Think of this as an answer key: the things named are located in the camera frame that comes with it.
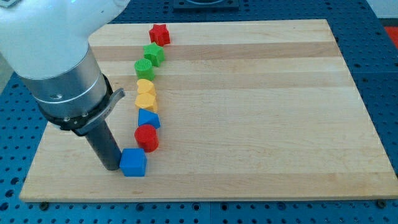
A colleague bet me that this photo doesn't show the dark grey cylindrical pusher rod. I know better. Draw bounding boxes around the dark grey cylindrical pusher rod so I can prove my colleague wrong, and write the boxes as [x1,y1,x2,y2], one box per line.
[85,121,121,170]

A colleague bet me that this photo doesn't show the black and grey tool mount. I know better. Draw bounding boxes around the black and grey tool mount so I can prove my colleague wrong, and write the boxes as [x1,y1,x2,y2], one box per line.
[38,75,125,136]

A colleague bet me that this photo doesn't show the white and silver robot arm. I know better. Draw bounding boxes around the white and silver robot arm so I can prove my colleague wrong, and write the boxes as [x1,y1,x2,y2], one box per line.
[1,0,129,170]

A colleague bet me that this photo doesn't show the blue cube block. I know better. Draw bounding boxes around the blue cube block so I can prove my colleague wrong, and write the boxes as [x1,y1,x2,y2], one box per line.
[119,148,147,177]

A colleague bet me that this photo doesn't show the red cylinder block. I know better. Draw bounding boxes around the red cylinder block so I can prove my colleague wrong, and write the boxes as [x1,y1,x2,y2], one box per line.
[134,124,159,152]

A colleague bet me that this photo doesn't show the blue triangle block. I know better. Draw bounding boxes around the blue triangle block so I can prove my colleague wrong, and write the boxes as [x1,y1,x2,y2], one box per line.
[138,108,161,129]

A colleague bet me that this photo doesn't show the yellow heart block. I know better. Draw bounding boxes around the yellow heart block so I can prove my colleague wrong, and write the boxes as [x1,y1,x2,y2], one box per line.
[137,79,157,96]

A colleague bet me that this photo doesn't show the green cylinder block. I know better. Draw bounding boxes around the green cylinder block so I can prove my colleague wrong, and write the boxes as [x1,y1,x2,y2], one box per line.
[134,58,155,81]

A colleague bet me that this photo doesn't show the green star block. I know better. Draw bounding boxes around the green star block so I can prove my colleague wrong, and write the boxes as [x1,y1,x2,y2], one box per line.
[143,42,165,67]

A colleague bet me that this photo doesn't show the red star block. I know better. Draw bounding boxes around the red star block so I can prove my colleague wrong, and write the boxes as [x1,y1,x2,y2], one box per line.
[149,24,170,46]

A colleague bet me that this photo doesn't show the light wooden board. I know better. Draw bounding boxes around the light wooden board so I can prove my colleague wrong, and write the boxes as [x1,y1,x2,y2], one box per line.
[20,19,397,202]

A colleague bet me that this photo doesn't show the red object at edge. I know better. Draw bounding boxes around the red object at edge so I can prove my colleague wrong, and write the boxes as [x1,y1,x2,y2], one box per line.
[384,26,398,48]

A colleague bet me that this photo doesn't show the dark square base plate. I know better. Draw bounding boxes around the dark square base plate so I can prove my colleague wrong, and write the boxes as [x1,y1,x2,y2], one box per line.
[172,0,240,12]

